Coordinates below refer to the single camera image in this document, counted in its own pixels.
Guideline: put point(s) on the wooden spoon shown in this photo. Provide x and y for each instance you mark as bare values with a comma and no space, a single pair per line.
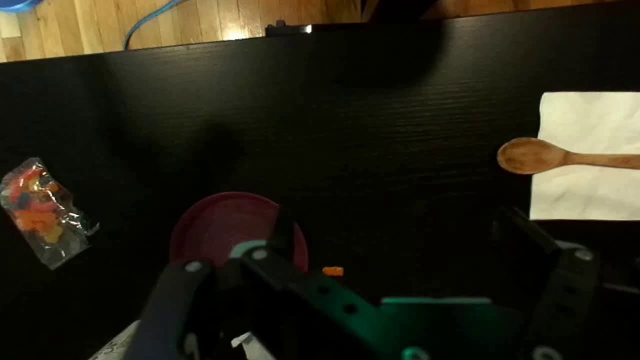
532,157

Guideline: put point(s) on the white paper napkin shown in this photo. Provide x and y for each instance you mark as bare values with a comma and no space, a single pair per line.
586,193

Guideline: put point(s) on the pink plastic bowl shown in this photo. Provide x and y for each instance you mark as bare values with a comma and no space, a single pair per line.
220,223

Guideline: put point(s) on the blue round object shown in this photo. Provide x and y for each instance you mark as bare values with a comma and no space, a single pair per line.
15,5

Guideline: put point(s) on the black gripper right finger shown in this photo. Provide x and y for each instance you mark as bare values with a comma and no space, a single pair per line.
567,292

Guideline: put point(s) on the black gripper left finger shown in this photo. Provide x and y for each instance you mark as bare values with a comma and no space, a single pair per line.
280,233

